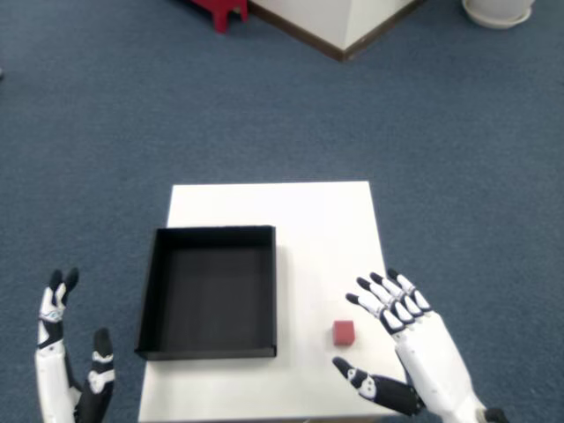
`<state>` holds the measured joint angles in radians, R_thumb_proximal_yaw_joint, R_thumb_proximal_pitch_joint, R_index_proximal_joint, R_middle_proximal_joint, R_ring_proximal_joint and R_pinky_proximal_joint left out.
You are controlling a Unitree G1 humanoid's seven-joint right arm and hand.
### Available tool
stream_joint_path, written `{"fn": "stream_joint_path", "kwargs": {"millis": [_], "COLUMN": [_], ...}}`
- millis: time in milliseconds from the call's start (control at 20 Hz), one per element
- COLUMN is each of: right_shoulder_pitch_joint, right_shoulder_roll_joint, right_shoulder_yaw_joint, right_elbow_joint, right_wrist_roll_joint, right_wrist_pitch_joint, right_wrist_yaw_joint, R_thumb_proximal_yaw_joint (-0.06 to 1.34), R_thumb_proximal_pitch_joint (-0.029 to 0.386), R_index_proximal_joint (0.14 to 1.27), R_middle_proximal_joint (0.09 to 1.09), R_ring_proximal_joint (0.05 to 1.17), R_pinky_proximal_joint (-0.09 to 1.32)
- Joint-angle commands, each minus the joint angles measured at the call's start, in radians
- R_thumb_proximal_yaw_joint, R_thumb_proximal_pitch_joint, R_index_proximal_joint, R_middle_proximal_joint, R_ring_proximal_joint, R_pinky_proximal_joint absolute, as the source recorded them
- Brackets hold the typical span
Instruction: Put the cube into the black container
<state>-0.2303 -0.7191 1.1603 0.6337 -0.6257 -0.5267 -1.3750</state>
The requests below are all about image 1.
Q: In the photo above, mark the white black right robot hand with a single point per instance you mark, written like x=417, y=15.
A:
x=423, y=352

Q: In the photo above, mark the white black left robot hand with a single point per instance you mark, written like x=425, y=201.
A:
x=50, y=374

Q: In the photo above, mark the red cube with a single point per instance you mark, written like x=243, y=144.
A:
x=343, y=332

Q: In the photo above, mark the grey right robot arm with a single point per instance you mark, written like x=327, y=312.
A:
x=495, y=417

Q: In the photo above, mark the black open box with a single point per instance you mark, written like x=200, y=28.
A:
x=211, y=299

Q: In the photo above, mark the white square table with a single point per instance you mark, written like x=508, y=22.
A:
x=317, y=247

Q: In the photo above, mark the white pot saucer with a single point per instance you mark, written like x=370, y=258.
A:
x=498, y=23

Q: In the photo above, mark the white pillar brown baseboard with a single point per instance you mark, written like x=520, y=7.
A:
x=308, y=17

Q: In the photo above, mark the white plant pot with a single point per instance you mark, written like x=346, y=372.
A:
x=498, y=5

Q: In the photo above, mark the red plastic stool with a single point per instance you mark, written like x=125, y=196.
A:
x=218, y=9

